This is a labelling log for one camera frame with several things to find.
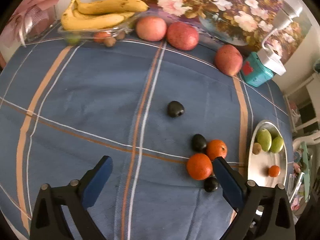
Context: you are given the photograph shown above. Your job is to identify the brown kiwi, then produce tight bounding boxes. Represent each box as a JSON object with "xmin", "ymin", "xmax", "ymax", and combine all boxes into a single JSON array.
[{"xmin": 252, "ymin": 142, "xmax": 262, "ymax": 155}]

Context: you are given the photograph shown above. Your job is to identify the round green apple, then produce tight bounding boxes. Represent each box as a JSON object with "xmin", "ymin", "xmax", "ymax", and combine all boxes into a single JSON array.
[{"xmin": 270, "ymin": 136, "xmax": 284, "ymax": 153}]

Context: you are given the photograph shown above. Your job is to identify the large front orange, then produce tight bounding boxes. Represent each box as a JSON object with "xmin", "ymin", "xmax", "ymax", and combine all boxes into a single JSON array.
[{"xmin": 186, "ymin": 153, "xmax": 213, "ymax": 180}]

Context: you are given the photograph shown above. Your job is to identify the small fruits in container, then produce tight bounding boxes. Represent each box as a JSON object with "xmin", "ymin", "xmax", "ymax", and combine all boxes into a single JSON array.
[{"xmin": 64, "ymin": 31, "xmax": 126, "ymax": 48}]

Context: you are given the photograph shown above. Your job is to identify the small orange on tray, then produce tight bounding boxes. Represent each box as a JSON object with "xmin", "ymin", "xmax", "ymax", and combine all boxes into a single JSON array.
[{"xmin": 268, "ymin": 165, "xmax": 281, "ymax": 178}]

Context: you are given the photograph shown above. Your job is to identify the silver metal tray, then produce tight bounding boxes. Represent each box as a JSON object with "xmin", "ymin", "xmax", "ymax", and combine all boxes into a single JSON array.
[{"xmin": 247, "ymin": 120, "xmax": 287, "ymax": 187}]

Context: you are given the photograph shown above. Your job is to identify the dark plum near kiwis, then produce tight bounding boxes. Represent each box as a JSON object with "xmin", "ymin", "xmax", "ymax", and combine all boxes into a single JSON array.
[{"xmin": 203, "ymin": 177, "xmax": 220, "ymax": 193}]

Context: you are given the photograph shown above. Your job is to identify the green mango on tray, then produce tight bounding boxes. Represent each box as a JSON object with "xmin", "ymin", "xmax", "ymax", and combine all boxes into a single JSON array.
[{"xmin": 257, "ymin": 128, "xmax": 272, "ymax": 152}]

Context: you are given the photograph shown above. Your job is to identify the orange with stem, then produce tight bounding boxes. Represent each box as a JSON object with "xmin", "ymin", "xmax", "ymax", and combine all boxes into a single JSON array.
[{"xmin": 206, "ymin": 139, "xmax": 228, "ymax": 161}]

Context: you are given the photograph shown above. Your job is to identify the dark plum beside oranges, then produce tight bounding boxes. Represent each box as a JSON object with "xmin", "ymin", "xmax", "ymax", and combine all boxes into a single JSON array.
[{"xmin": 191, "ymin": 134, "xmax": 207, "ymax": 153}]

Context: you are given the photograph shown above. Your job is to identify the white shelf unit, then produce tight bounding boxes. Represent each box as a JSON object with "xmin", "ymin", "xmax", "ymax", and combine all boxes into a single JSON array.
[{"xmin": 284, "ymin": 60, "xmax": 319, "ymax": 137}]

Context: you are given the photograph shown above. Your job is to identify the teal house-shaped box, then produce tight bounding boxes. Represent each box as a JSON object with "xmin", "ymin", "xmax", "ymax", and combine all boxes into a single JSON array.
[{"xmin": 240, "ymin": 51, "xmax": 274, "ymax": 87}]

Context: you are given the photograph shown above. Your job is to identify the lone dark plum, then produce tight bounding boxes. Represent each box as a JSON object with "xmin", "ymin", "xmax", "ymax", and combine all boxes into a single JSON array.
[{"xmin": 167, "ymin": 101, "xmax": 185, "ymax": 118}]

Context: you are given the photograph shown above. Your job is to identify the blue plaid tablecloth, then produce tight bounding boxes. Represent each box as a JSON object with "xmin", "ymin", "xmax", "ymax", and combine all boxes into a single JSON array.
[{"xmin": 1, "ymin": 29, "xmax": 293, "ymax": 239}]

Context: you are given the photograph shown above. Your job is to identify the white desk lamp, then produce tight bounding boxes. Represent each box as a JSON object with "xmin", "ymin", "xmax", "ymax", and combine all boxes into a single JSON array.
[{"xmin": 257, "ymin": 0, "xmax": 303, "ymax": 76}]

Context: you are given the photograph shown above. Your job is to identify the right red apple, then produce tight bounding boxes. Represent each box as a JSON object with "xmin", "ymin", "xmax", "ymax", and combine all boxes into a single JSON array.
[{"xmin": 214, "ymin": 44, "xmax": 243, "ymax": 76}]

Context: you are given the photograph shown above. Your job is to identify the red apple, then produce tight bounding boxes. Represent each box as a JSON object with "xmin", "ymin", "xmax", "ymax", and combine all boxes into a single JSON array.
[
  {"xmin": 166, "ymin": 22, "xmax": 199, "ymax": 51},
  {"xmin": 214, "ymin": 44, "xmax": 243, "ymax": 76}
]

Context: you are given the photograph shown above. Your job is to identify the clear plastic fruit container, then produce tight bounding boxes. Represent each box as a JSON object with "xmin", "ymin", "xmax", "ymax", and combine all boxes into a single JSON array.
[{"xmin": 57, "ymin": 14, "xmax": 139, "ymax": 45}]

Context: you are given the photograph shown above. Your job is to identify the middle red apple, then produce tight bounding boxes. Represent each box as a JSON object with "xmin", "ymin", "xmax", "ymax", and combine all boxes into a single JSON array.
[{"xmin": 166, "ymin": 22, "xmax": 199, "ymax": 51}]

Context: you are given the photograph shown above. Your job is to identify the yellow banana bunch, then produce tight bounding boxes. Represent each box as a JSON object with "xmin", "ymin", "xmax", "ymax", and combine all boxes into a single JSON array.
[{"xmin": 61, "ymin": 0, "xmax": 149, "ymax": 31}]

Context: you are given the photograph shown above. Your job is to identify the floral painting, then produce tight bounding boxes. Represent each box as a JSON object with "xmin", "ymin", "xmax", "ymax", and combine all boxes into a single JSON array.
[{"xmin": 117, "ymin": 0, "xmax": 313, "ymax": 63}]

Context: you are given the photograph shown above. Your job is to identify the pale pink apple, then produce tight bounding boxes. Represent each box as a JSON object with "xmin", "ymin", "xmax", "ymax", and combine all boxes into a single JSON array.
[{"xmin": 135, "ymin": 16, "xmax": 167, "ymax": 42}]

